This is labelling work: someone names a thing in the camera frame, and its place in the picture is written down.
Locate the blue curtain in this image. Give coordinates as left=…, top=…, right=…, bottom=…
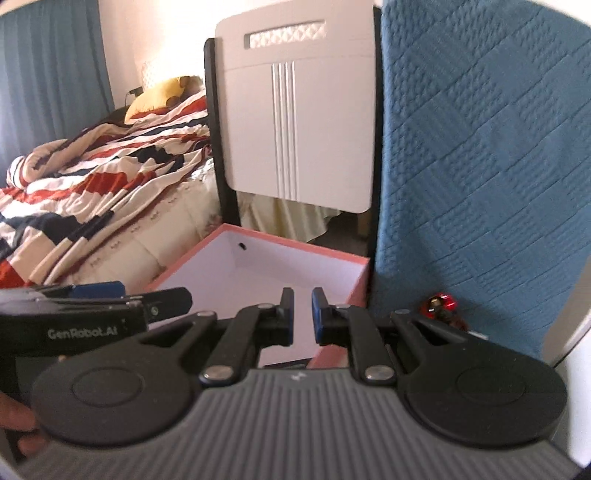
left=0, top=1, right=114, bottom=186

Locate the striped red blue quilt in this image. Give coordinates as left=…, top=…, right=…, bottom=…
left=1, top=93, right=213, bottom=288

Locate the black red devil duck figurine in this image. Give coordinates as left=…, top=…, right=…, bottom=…
left=420, top=292, right=469, bottom=332

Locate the white sofa armrest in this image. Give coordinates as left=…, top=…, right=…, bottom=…
left=540, top=303, right=591, bottom=462

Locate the yellow plush pillow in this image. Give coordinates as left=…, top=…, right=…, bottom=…
left=124, top=76, right=204, bottom=125

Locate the pink storage box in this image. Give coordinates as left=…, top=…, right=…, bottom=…
left=147, top=224, right=369, bottom=366

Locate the person left hand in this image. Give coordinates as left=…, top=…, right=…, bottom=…
left=0, top=392, right=48, bottom=462

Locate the white chair back panel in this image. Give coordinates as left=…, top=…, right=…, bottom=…
left=215, top=1, right=377, bottom=213

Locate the blue textured sofa cover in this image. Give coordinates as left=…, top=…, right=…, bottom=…
left=370, top=1, right=590, bottom=357

